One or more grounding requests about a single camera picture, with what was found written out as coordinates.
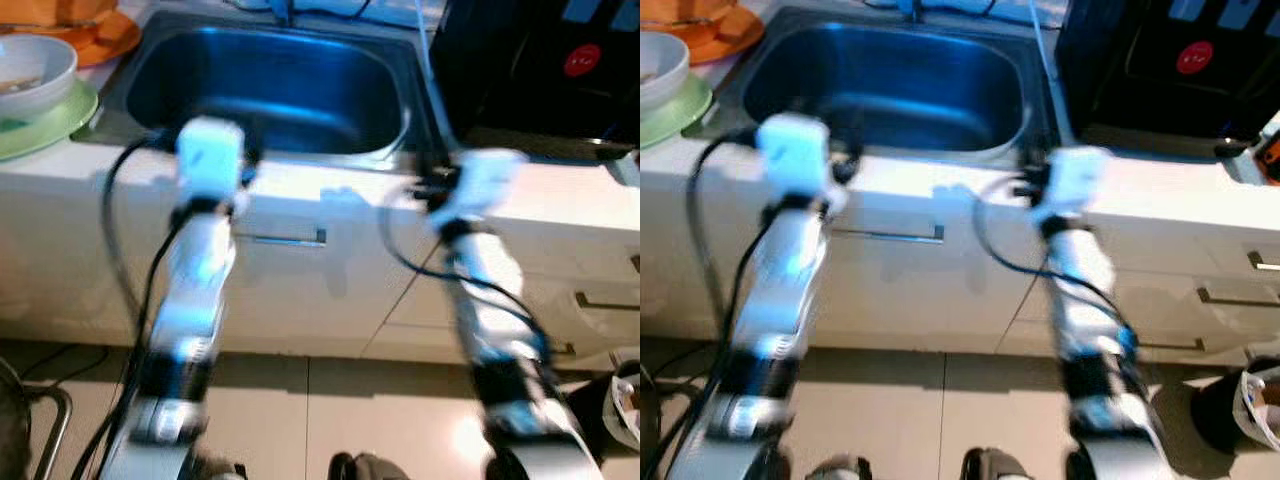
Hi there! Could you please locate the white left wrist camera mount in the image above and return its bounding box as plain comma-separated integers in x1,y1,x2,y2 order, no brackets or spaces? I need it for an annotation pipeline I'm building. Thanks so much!
757,113,833,201
175,117,248,208

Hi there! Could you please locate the black bin with white bag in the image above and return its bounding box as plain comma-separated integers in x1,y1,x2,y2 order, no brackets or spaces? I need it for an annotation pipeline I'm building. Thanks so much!
1193,362,1280,453
597,358,641,453

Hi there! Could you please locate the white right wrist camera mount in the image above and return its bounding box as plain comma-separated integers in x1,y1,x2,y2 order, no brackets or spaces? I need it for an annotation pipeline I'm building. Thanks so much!
1030,145,1113,229
430,148,529,233

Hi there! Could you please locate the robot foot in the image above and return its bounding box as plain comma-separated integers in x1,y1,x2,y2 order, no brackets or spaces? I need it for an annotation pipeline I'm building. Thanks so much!
805,455,886,480
962,448,1043,480
188,455,248,480
328,452,413,480

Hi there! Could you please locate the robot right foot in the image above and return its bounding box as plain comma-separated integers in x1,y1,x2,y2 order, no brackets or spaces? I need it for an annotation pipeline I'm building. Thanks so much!
962,448,1043,480
328,452,413,480

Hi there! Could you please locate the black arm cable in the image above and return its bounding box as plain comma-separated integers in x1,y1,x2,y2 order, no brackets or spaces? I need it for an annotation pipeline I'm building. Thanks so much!
378,178,551,366
645,128,791,480
70,130,191,480
972,175,1141,366

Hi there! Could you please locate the green plate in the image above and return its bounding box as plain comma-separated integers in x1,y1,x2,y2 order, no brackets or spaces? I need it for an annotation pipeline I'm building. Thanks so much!
640,72,714,151
0,80,101,163

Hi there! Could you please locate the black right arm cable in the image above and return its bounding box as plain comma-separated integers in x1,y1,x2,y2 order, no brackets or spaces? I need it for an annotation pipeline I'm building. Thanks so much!
378,178,551,366
972,175,1141,366

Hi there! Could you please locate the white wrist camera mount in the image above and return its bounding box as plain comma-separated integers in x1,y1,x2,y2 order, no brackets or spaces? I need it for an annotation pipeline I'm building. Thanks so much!
757,113,833,201
430,148,529,233
175,117,248,208
1030,145,1113,229

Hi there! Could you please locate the white bowl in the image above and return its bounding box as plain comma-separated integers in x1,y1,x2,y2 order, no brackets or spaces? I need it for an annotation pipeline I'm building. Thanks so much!
640,30,691,113
0,35,79,123

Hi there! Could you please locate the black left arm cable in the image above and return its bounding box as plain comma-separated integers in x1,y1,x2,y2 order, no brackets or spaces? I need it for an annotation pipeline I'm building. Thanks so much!
645,128,791,480
70,130,191,480

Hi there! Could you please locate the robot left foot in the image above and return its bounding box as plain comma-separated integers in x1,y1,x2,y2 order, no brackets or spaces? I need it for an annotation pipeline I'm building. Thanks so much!
188,455,248,480
805,455,886,480

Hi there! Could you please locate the black appliance with red sticker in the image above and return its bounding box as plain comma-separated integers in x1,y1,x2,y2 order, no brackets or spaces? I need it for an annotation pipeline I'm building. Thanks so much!
430,0,641,163
1055,0,1280,161

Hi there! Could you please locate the stainless steel sink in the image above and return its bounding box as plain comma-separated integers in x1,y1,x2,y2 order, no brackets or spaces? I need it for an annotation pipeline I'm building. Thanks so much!
712,5,1061,166
72,8,453,169

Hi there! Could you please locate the white cable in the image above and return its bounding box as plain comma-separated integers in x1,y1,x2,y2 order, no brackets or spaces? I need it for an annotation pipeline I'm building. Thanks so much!
412,0,443,106
1028,0,1057,89

